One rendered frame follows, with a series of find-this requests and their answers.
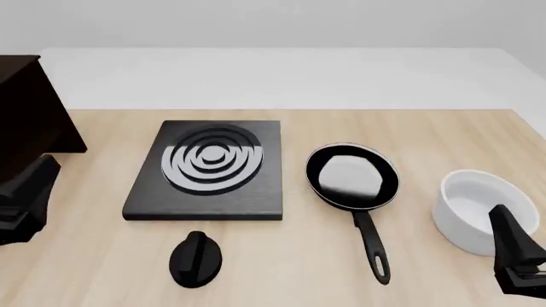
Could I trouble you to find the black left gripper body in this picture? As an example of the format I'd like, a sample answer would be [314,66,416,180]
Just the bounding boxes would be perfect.
[0,204,32,246]

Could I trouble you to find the flat black stove plate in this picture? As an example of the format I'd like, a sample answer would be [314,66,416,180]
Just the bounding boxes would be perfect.
[122,119,285,223]

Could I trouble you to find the round black stove knob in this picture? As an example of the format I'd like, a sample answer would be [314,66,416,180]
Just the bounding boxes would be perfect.
[168,230,224,289]

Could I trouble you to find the black frying pan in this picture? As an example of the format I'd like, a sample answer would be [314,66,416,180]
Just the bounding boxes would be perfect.
[305,142,401,286]

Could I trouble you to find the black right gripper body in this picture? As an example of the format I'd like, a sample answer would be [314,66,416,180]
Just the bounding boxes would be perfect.
[493,255,546,298]

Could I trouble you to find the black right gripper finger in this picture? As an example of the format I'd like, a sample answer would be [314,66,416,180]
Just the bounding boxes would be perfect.
[489,205,546,267]

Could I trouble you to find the dark wooden cabinet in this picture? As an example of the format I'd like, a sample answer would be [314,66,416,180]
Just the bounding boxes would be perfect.
[0,54,89,184]

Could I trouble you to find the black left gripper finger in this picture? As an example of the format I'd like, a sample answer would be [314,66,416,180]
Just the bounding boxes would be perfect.
[7,154,62,240]

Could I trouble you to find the white round bowl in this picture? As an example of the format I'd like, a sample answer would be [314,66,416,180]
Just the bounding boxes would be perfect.
[432,169,540,257]

